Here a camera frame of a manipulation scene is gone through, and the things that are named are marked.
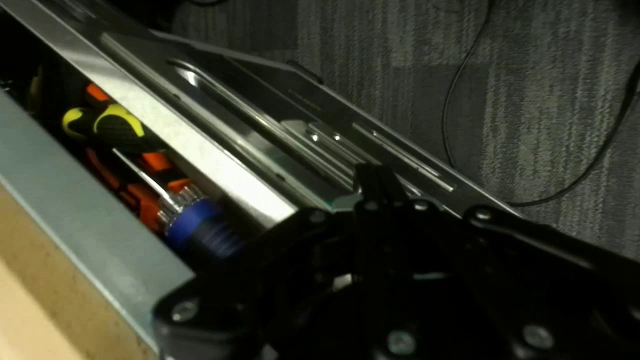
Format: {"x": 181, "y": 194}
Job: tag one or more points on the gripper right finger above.
{"x": 550, "y": 270}

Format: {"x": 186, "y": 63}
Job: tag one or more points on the orange and black pliers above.
{"x": 150, "y": 200}

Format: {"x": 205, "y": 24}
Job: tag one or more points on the grey metal drawer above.
{"x": 210, "y": 150}

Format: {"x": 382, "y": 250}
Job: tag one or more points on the black and yellow screwdriver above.
{"x": 117, "y": 127}

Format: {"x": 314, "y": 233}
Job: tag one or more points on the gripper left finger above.
{"x": 250, "y": 260}

